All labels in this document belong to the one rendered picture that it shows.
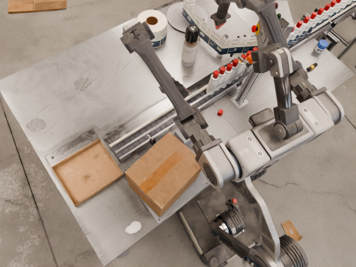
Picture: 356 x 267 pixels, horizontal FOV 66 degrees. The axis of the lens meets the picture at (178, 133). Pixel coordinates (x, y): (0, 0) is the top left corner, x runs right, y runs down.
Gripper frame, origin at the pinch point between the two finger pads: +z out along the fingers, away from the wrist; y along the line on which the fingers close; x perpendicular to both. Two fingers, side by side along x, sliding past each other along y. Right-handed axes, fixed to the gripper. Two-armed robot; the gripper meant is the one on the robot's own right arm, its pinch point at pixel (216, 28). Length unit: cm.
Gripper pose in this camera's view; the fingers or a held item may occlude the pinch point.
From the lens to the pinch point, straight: 172.2
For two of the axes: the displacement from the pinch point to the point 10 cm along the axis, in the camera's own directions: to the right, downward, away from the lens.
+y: -7.9, 5.2, -3.2
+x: 6.0, 7.5, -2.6
